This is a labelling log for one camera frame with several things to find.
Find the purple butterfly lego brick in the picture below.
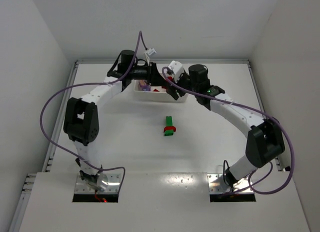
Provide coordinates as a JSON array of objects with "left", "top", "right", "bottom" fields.
[{"left": 139, "top": 80, "right": 148, "bottom": 89}]

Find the purple flower lego brick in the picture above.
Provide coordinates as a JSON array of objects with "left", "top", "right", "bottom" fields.
[{"left": 140, "top": 84, "right": 151, "bottom": 92}]

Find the green number lego brick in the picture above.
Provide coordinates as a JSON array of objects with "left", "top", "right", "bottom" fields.
[{"left": 165, "top": 116, "right": 173, "bottom": 126}]

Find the red green rounded lego stack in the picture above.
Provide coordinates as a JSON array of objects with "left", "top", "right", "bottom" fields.
[{"left": 163, "top": 126, "right": 176, "bottom": 136}]

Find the red rounded lego brick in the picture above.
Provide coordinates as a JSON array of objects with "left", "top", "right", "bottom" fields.
[{"left": 161, "top": 76, "right": 173, "bottom": 91}]

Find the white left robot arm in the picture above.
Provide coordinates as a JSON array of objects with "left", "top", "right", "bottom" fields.
[{"left": 63, "top": 49, "right": 167, "bottom": 186}]

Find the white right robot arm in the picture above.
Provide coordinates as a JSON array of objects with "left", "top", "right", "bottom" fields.
[{"left": 163, "top": 61, "right": 285, "bottom": 188}]

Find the white compartment tray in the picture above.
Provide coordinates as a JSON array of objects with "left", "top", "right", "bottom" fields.
[{"left": 133, "top": 80, "right": 188, "bottom": 103}]

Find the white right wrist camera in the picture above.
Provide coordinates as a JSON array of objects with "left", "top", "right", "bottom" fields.
[{"left": 167, "top": 61, "right": 185, "bottom": 83}]

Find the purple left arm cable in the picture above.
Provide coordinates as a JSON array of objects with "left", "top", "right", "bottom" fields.
[{"left": 39, "top": 31, "right": 148, "bottom": 187}]

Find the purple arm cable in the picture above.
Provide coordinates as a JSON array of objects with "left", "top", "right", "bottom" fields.
[
  {"left": 161, "top": 66, "right": 296, "bottom": 196},
  {"left": 39, "top": 31, "right": 148, "bottom": 187}
]

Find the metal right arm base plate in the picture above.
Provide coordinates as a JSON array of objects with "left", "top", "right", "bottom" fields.
[{"left": 207, "top": 173, "right": 254, "bottom": 194}]

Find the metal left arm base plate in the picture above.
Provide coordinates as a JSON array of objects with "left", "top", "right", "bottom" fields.
[{"left": 74, "top": 173, "right": 121, "bottom": 194}]

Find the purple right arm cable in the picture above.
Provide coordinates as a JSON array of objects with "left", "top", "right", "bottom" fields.
[{"left": 161, "top": 66, "right": 296, "bottom": 196}]

